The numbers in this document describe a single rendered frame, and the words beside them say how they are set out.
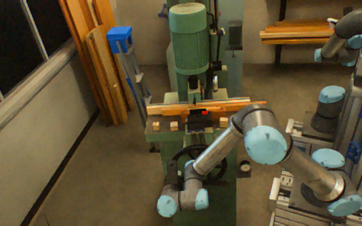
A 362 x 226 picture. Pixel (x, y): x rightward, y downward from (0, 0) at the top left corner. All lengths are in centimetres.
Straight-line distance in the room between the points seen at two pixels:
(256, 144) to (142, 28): 341
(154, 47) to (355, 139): 322
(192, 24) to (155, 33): 276
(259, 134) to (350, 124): 61
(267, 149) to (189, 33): 71
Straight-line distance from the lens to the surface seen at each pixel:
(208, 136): 150
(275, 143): 91
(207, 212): 214
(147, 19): 409
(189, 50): 143
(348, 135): 147
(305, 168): 105
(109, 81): 300
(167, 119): 170
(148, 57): 431
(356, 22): 152
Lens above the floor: 192
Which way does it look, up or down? 36 degrees down
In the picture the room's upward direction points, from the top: 7 degrees counter-clockwise
